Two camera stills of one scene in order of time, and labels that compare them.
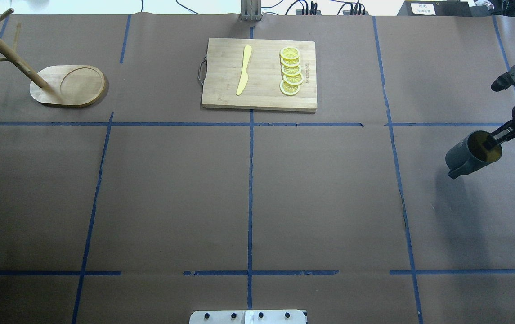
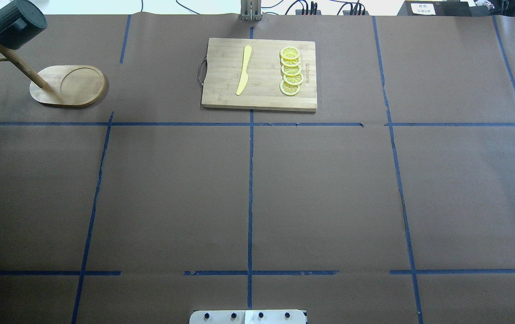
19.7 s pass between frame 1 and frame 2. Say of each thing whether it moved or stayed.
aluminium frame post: stayed
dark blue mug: moved
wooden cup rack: stayed
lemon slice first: stayed
